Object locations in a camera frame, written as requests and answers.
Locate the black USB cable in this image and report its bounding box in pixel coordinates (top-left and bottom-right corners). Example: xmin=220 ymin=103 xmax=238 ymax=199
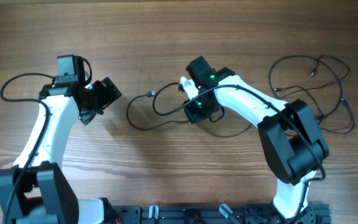
xmin=126 ymin=90 xmax=254 ymax=138

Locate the black USB-C cable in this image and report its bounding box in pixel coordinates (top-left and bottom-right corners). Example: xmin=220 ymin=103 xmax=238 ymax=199
xmin=268 ymin=55 xmax=356 ymax=135

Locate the thin black cable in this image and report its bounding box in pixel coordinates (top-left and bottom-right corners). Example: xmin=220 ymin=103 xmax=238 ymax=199
xmin=273 ymin=55 xmax=351 ymax=125

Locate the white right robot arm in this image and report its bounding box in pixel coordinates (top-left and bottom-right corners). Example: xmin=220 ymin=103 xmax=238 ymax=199
xmin=180 ymin=56 xmax=329 ymax=223

